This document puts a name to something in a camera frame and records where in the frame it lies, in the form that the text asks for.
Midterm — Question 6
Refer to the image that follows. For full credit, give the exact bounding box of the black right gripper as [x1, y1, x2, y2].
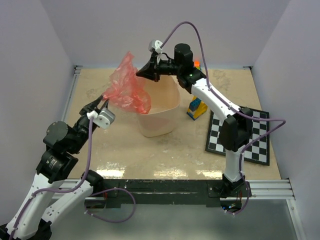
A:
[137, 53, 183, 83]

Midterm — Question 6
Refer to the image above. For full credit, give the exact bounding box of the cream plastic trash bin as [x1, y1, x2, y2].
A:
[137, 75, 181, 138]

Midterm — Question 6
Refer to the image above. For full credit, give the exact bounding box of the red plastic trash bag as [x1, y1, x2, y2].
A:
[102, 51, 151, 114]

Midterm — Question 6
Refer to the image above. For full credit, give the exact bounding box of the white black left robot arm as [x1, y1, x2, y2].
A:
[0, 95, 115, 240]

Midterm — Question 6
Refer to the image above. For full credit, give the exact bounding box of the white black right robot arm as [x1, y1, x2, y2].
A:
[136, 40, 253, 198]

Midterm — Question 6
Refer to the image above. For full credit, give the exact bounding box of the orange green toy block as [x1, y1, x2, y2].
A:
[194, 60, 202, 71]

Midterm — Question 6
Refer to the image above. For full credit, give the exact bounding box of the yellow blue toy block stack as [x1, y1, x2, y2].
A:
[186, 96, 208, 121]

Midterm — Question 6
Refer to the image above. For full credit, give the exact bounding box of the black white checkerboard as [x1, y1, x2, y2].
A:
[205, 112, 270, 166]

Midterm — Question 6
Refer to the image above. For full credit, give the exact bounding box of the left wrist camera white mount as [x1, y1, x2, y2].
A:
[86, 107, 116, 129]

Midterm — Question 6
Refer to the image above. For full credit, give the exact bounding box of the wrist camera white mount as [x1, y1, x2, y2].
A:
[148, 40, 163, 64]
[86, 107, 116, 129]

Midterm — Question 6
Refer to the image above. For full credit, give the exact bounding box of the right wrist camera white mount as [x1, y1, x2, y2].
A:
[148, 40, 163, 64]

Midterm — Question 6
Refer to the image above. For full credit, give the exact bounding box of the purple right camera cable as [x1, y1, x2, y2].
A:
[159, 21, 286, 216]

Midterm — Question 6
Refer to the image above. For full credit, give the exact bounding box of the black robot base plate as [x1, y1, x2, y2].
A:
[74, 178, 253, 210]

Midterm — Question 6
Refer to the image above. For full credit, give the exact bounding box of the aluminium frame rail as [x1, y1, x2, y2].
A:
[18, 65, 307, 240]

